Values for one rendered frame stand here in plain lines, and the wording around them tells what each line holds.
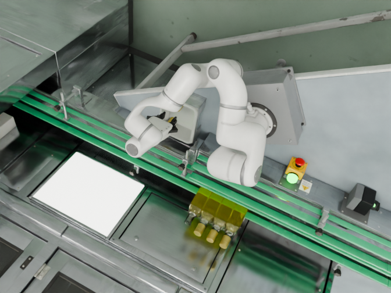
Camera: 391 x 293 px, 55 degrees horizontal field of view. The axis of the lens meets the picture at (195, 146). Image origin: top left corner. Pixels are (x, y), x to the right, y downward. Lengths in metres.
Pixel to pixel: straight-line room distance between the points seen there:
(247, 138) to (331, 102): 0.42
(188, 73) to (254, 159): 0.34
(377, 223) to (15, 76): 1.68
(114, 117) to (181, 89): 0.72
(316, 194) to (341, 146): 0.23
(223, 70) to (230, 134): 0.19
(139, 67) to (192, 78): 1.34
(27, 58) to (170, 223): 1.04
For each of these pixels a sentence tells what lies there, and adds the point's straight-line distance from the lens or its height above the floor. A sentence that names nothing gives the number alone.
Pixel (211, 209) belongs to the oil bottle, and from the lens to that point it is 1.61.
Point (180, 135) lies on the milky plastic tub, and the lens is 1.71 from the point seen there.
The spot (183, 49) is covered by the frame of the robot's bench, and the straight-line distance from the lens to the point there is 2.25.
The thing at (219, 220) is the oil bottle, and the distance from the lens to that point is 1.59.
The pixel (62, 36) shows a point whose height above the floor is 0.62.
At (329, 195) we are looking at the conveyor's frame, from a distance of 1.66.
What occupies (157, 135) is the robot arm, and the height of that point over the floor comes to 1.12.
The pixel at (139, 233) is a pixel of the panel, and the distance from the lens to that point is 1.70.
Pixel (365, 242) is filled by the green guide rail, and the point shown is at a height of 0.94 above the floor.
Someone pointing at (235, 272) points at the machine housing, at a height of 1.16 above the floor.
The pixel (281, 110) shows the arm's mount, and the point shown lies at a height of 0.87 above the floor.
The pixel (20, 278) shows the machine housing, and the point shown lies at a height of 1.61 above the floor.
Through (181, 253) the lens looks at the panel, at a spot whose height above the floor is 1.21.
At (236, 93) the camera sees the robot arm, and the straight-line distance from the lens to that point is 1.13.
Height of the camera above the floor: 1.90
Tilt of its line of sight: 39 degrees down
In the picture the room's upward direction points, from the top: 146 degrees counter-clockwise
